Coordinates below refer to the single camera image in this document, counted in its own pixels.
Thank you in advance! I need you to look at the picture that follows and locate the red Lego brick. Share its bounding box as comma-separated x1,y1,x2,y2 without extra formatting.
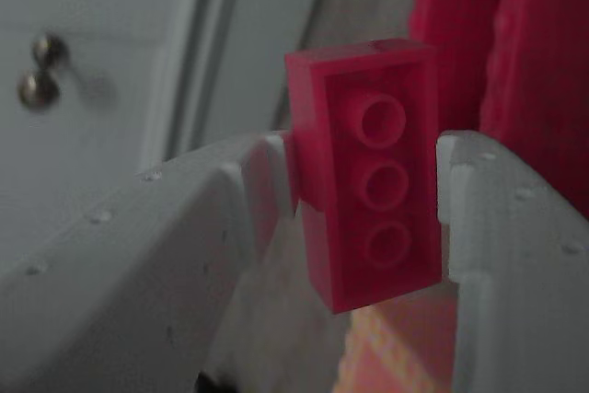
283,37,444,316

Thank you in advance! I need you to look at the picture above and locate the orange hollow Lego brick tower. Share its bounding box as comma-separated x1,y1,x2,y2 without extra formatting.
339,283,462,393

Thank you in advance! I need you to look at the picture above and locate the red hollow Lego brick tower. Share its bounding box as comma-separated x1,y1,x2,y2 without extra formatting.
408,0,589,220

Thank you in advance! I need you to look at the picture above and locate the white cabinet door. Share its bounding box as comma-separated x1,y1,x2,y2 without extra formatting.
0,0,245,277

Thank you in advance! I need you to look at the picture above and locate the round metal door knob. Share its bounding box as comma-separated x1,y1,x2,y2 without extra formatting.
17,69,62,111
30,32,69,67

